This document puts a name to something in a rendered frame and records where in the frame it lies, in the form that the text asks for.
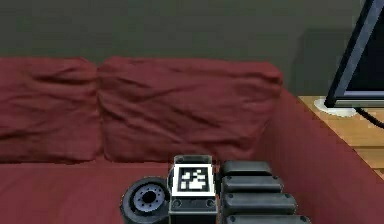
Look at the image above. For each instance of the black television set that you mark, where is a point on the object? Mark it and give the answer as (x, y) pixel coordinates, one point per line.
(363, 60)

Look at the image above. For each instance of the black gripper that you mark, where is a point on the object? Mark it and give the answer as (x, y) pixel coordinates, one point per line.
(146, 200)

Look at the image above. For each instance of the dark red sofa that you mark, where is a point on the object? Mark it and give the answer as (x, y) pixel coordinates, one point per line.
(166, 116)

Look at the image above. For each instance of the light wooden table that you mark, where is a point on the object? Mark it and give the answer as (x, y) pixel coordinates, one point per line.
(360, 133)

